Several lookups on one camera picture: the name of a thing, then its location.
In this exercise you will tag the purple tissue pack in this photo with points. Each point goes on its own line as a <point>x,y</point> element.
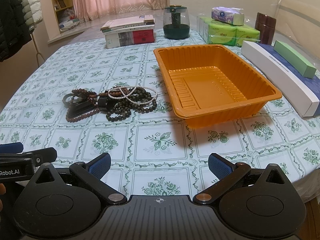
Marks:
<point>233,16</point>

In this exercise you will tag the dark green glass jar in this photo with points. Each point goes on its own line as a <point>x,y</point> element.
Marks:
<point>176,24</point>

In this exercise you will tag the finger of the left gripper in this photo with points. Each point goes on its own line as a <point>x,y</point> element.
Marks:
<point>15,147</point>

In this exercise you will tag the green tissue pack bundle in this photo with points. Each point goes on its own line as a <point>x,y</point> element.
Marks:
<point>216,32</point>

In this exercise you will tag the light green long box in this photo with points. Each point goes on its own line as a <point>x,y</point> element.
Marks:
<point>297,60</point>

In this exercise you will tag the orange plastic tray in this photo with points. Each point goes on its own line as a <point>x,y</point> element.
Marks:
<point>209,84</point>

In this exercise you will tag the white and blue flat box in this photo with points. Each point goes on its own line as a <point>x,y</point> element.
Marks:
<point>301,92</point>

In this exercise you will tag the brown cylindrical canister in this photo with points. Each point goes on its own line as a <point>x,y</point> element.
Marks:
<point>267,26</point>

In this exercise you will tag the puffer jacket on stand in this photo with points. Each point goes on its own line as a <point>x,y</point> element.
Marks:
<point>19,19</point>

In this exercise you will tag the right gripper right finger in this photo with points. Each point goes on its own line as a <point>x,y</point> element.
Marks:
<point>229,175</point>

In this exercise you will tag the stack of books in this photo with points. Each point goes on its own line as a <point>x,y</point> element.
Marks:
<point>129,31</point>

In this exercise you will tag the wooden bookshelf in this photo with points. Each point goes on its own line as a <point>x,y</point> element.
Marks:
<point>64,21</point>

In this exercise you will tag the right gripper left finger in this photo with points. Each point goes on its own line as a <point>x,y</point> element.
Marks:
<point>89,176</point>

